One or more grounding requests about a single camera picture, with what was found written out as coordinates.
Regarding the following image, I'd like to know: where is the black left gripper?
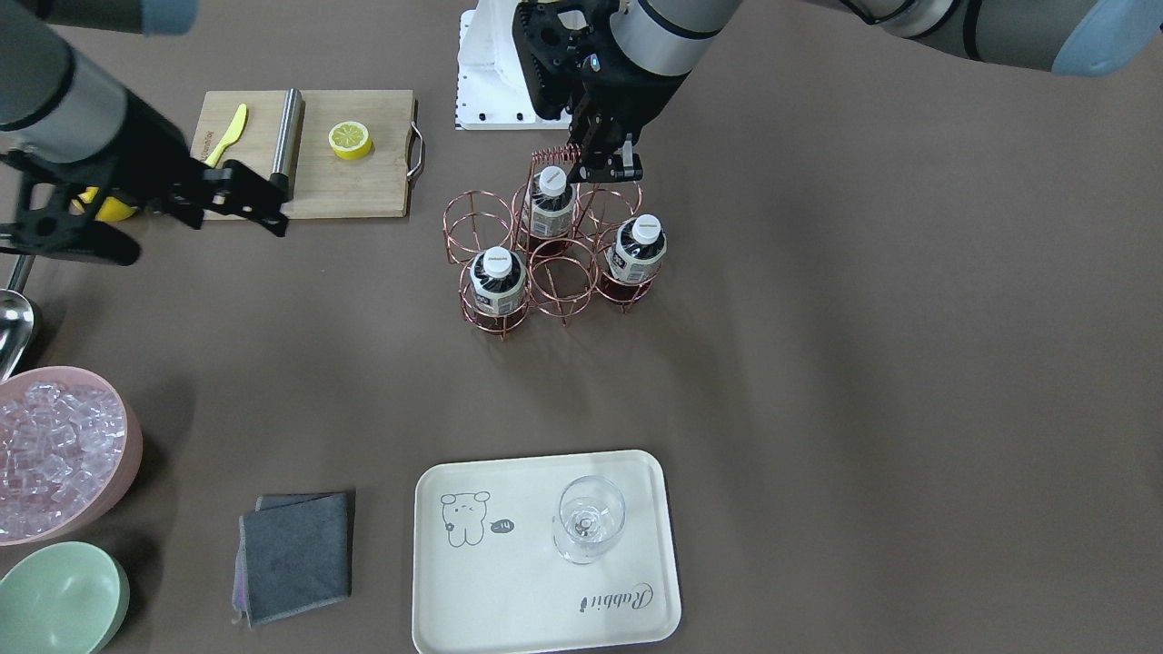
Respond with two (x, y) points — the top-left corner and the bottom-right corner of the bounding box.
(512, 1), (687, 183)

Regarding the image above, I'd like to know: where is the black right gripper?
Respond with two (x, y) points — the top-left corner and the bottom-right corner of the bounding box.
(3, 95), (290, 266)

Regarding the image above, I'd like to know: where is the tea bottle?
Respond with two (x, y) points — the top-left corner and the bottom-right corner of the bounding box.
(470, 247), (527, 335)
(521, 165), (576, 258)
(598, 213), (668, 310)

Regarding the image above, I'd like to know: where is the copper wire bottle basket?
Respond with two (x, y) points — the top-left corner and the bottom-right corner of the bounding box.
(442, 145), (669, 339)

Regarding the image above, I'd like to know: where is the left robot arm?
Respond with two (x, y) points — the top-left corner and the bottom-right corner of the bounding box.
(512, 1), (1162, 183)

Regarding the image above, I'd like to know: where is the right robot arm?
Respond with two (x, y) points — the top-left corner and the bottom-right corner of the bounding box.
(1, 1), (288, 266)

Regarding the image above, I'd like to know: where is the steel muddler black tip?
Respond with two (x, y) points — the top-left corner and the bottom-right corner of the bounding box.
(267, 88), (306, 202)

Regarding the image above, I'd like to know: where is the bamboo cutting board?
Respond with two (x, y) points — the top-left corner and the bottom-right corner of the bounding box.
(191, 90), (416, 220)

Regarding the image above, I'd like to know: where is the yellow plastic knife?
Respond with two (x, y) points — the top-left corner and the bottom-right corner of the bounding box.
(204, 104), (249, 168)

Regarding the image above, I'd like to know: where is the half lemon slice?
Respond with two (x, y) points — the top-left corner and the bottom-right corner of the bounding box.
(327, 121), (373, 161)

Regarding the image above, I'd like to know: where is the yellow lemon lower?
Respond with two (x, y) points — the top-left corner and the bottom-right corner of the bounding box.
(72, 186), (140, 223)

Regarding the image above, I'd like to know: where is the steel ice scoop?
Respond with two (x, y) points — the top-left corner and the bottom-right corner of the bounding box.
(1, 255), (40, 381)

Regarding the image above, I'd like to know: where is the pink ice bucket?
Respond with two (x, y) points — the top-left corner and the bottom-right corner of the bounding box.
(1, 367), (143, 547)

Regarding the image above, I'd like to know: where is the clear wine glass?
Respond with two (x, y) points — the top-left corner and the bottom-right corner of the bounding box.
(552, 475), (627, 566)

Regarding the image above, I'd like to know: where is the grey folded cloth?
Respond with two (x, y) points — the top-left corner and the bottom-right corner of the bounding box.
(231, 491), (354, 630)

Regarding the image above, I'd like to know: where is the cream rabbit tray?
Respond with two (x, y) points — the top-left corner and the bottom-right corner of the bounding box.
(412, 450), (682, 653)

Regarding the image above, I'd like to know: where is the green bowl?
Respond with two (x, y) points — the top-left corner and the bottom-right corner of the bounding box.
(1, 541), (130, 653)

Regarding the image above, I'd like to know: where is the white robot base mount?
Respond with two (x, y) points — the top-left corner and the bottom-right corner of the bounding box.
(454, 1), (570, 130)

